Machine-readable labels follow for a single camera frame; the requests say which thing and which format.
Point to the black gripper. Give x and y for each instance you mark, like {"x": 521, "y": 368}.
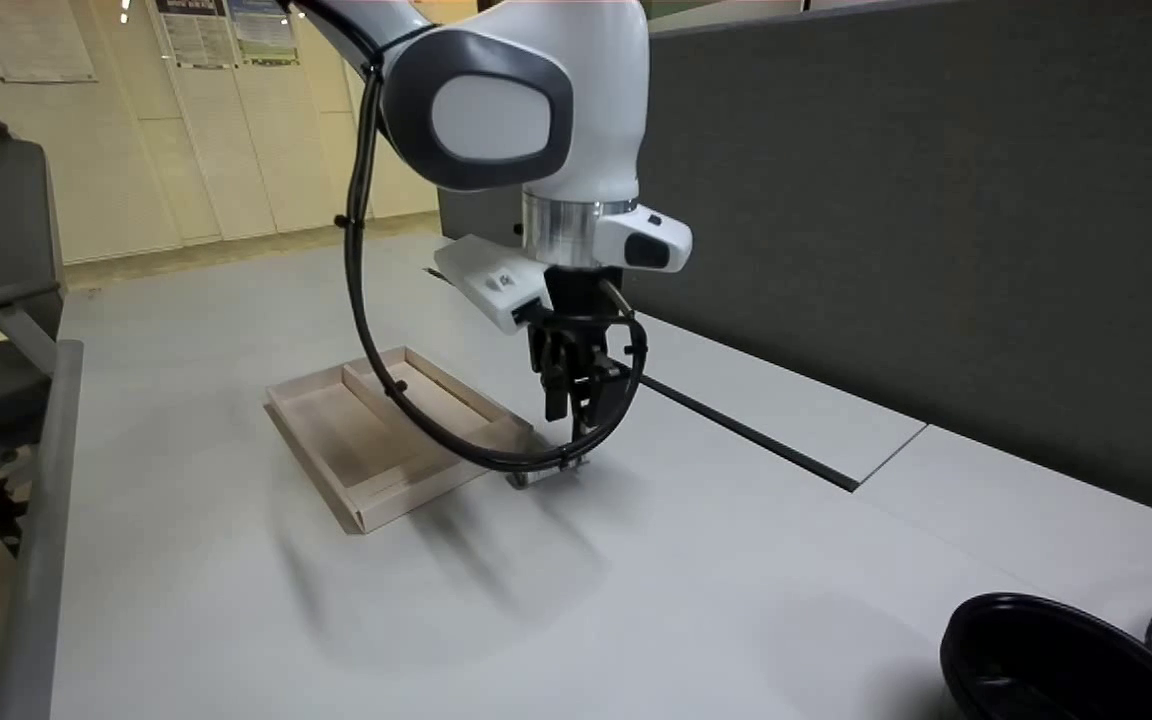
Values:
{"x": 582, "y": 322}

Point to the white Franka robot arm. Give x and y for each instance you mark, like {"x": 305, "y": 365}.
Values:
{"x": 521, "y": 95}

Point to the light wooden two-compartment tray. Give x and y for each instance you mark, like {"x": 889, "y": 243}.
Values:
{"x": 376, "y": 447}

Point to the black round device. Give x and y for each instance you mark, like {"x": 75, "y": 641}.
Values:
{"x": 1051, "y": 665}

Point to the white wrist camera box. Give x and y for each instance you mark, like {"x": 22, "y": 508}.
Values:
{"x": 496, "y": 277}

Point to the grey fabric partition wall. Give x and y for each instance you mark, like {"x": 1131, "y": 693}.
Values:
{"x": 950, "y": 202}

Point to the wall poster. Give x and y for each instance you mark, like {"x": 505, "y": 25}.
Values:
{"x": 197, "y": 34}
{"x": 267, "y": 30}

